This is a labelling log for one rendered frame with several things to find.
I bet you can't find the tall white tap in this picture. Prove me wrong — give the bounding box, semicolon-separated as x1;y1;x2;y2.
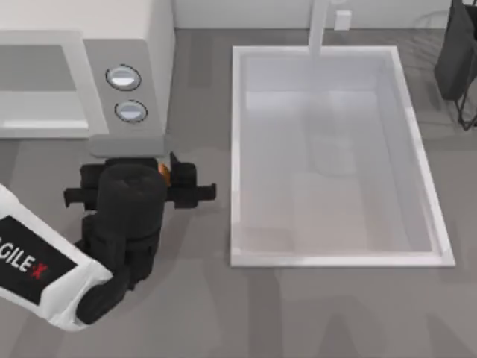
308;0;348;57

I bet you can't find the small orange object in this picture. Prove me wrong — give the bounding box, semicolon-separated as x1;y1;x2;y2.
157;162;173;186

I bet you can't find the small white box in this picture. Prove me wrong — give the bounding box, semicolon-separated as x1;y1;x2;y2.
335;10;353;32

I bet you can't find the pale microwave door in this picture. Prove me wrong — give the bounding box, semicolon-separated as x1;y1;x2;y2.
0;29;110;139

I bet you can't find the black folding rack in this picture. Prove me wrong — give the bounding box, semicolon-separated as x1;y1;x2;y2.
433;0;477;131

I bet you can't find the small round microwave knob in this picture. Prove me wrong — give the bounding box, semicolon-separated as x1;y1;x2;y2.
114;99;148;124

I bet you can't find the large round microwave knob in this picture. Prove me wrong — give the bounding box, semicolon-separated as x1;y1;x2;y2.
105;63;142;92

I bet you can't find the white sink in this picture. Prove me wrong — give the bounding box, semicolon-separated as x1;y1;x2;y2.
229;45;456;269

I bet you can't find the pale microwave oven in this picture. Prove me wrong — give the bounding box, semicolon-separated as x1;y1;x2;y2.
0;0;176;158

